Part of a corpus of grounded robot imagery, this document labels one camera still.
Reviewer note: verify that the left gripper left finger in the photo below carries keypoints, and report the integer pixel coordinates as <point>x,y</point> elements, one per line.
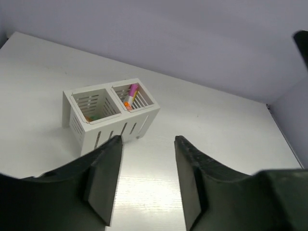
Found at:
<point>78,196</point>

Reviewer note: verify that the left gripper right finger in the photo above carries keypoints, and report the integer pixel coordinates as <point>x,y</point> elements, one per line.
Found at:
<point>216,197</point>

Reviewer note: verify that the yellow capped white marker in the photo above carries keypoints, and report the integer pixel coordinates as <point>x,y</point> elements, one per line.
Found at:
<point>135,94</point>

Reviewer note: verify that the pink capped white marker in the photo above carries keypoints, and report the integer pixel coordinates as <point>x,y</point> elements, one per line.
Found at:
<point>129,97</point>

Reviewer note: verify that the orange translucent highlighter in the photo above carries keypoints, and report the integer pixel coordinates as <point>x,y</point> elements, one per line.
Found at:
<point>89,119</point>

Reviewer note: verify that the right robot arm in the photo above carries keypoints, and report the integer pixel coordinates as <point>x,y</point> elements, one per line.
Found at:
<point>301,40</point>

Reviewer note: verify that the white two-compartment slotted holder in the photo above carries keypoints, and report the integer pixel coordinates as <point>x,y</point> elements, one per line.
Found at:
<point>105,104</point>

